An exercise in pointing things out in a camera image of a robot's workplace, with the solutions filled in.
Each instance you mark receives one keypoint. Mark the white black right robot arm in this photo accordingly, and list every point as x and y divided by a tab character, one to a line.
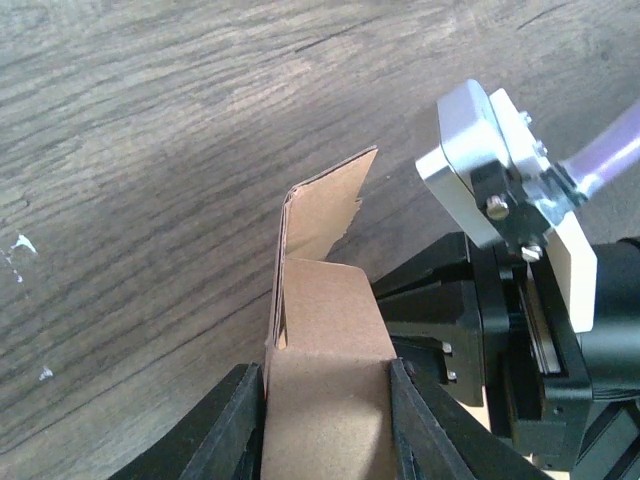
610	445

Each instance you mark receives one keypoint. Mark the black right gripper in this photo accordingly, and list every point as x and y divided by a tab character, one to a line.
537	386

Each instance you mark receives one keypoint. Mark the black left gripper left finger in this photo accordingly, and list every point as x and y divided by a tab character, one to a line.
220	438

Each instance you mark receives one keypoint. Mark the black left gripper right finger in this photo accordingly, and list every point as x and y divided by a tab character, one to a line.
436	438

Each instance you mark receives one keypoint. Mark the cardboard box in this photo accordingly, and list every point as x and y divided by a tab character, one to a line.
328	352

